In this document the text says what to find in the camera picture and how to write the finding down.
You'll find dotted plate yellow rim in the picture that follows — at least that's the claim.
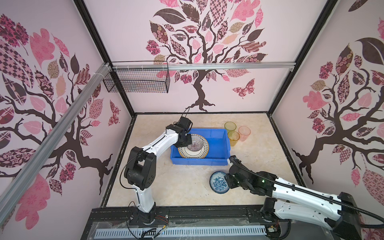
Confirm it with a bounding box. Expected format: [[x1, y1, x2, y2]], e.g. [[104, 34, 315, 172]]
[[178, 139, 210, 159]]

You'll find blue floral ceramic bowl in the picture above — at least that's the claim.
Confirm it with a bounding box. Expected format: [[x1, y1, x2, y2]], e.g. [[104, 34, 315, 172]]
[[209, 171, 230, 194]]

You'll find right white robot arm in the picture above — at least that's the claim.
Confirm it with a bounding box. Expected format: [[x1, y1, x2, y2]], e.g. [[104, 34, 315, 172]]
[[225, 165, 362, 240]]

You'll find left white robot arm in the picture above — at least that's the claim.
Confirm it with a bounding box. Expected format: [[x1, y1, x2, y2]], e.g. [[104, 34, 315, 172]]
[[122, 122, 193, 214]]

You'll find blue plastic bin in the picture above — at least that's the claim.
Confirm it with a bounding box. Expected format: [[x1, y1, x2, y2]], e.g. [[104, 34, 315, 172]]
[[171, 128, 231, 166]]

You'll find green transparent cup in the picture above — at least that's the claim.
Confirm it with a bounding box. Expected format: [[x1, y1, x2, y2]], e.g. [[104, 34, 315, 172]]
[[224, 122, 237, 132]]

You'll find yellow transparent cup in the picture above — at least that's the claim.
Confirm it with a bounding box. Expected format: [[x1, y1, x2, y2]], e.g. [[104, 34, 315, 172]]
[[228, 131, 240, 147]]

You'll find pink transparent cup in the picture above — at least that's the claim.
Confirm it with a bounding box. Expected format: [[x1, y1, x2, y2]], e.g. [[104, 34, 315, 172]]
[[238, 126, 251, 142]]

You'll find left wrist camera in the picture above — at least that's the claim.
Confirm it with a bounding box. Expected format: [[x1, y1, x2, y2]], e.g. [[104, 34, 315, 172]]
[[177, 116, 193, 133]]

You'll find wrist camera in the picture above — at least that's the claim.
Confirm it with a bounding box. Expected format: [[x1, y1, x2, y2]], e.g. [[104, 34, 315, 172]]
[[229, 155, 243, 171], [177, 116, 193, 133]]

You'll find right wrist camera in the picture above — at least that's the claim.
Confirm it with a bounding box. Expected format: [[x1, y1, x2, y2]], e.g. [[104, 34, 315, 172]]
[[229, 155, 243, 171]]

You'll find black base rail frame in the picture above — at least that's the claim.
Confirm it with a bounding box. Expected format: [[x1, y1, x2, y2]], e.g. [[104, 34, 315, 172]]
[[79, 203, 341, 240]]

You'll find black wire basket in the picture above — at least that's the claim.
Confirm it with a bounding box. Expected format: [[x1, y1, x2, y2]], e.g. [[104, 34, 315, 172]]
[[103, 60, 171, 94]]

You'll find aluminium rail back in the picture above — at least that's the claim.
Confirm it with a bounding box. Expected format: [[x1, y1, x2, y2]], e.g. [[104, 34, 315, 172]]
[[113, 62, 296, 71]]

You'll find aluminium rail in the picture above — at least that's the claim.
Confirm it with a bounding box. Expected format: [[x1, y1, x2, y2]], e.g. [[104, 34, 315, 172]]
[[113, 62, 296, 71], [1, 63, 111, 224]]

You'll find white slotted cable duct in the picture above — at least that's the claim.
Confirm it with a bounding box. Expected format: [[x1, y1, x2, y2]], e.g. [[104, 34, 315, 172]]
[[93, 226, 267, 240]]

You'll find right black corrugated cable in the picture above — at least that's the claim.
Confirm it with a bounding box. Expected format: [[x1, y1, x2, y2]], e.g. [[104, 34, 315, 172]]
[[228, 155, 384, 229]]

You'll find aluminium rail left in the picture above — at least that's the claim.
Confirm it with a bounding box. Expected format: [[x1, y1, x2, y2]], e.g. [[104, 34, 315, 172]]
[[1, 63, 111, 224]]

